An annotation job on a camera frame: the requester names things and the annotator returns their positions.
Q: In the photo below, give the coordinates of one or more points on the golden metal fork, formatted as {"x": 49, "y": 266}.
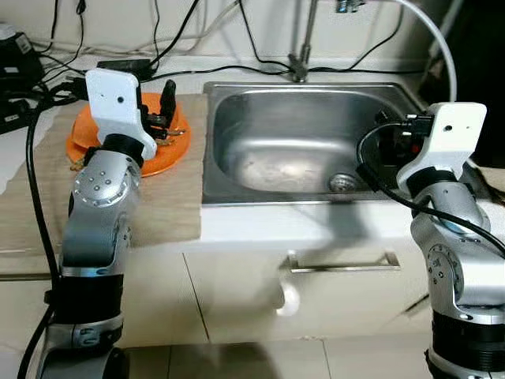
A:
{"x": 175, "y": 135}

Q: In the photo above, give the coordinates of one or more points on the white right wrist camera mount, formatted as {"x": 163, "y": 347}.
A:
{"x": 454, "y": 134}

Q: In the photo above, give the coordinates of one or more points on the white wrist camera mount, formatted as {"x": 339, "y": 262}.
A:
{"x": 454, "y": 134}
{"x": 114, "y": 103}

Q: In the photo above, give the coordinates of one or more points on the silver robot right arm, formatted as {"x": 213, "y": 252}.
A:
{"x": 461, "y": 276}

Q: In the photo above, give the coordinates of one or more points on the beige woven mat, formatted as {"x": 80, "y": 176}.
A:
{"x": 166, "y": 205}

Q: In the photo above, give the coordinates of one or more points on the black charger device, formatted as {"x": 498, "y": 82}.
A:
{"x": 16, "y": 67}

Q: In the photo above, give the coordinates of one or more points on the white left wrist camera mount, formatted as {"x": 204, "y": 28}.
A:
{"x": 114, "y": 103}

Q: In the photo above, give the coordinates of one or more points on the steel sink drain strainer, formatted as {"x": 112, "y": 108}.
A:
{"x": 343, "y": 183}

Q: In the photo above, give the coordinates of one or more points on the large orange plastic bowl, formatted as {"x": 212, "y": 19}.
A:
{"x": 83, "y": 134}

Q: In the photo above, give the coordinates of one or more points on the black kitchen appliance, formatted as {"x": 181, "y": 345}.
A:
{"x": 481, "y": 63}

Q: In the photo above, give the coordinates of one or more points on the stainless steel sink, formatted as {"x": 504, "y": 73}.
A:
{"x": 276, "y": 134}

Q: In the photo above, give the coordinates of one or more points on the black power adapter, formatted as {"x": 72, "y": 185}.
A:
{"x": 126, "y": 67}

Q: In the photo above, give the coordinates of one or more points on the steel faucet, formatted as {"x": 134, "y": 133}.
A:
{"x": 300, "y": 69}

